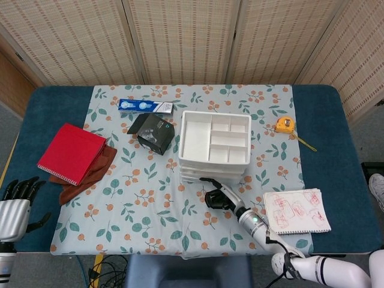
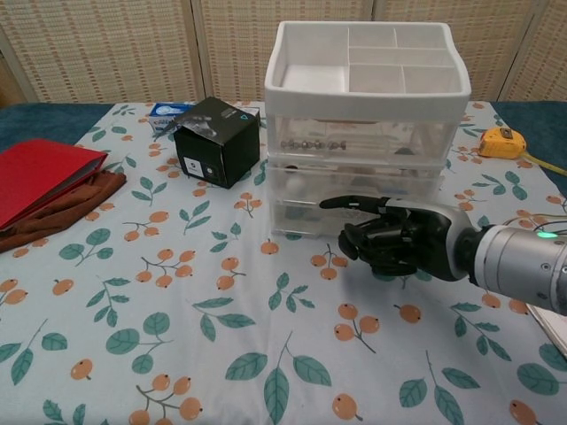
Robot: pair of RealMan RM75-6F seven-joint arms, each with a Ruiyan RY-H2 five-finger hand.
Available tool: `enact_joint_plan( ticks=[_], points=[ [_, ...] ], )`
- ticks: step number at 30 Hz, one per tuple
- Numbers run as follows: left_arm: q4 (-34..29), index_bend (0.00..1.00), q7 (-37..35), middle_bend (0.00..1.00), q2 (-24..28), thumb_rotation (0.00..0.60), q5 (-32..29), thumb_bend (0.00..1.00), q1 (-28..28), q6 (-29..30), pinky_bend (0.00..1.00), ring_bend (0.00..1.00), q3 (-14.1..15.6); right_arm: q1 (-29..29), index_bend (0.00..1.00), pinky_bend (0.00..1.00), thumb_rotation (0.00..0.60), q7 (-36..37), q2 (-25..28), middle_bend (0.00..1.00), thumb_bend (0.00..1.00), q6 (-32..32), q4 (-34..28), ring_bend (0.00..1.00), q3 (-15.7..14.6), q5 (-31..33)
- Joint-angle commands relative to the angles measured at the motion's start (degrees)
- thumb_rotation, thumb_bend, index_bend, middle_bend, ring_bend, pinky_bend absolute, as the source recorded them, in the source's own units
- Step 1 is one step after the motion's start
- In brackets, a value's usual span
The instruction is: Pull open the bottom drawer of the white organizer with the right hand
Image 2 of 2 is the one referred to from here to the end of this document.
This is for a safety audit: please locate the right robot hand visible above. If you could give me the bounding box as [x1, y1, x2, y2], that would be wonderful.
[319, 193, 473, 283]

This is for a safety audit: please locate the clear drawer with white ball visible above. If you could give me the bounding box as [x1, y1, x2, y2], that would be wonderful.
[268, 155, 446, 200]

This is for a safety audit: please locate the clear drawer with beads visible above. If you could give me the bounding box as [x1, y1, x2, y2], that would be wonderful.
[269, 114, 458, 157]

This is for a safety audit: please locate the white plastic drawer cabinet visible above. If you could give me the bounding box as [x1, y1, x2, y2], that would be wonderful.
[263, 20, 471, 241]

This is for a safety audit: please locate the yellow tape measure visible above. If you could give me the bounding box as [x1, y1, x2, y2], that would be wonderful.
[479, 126, 567, 174]

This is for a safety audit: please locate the black cardboard box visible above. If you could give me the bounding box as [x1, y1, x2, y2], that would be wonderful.
[173, 97, 261, 190]

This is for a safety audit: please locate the floral fruit-print tablecloth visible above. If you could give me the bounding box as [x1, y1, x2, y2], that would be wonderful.
[0, 100, 567, 425]

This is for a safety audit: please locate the blue white toothpaste box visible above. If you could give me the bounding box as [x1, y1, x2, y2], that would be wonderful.
[149, 102, 262, 134]

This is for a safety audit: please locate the brown cloth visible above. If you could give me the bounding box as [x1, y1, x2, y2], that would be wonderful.
[0, 170, 128, 254]

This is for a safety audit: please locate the woven folding screen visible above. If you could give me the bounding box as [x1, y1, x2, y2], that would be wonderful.
[0, 0, 567, 105]

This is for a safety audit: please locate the red spiral notebook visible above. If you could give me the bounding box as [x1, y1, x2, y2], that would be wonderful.
[0, 138, 110, 231]

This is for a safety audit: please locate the silver bead string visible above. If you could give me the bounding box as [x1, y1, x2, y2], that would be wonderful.
[282, 138, 348, 151]

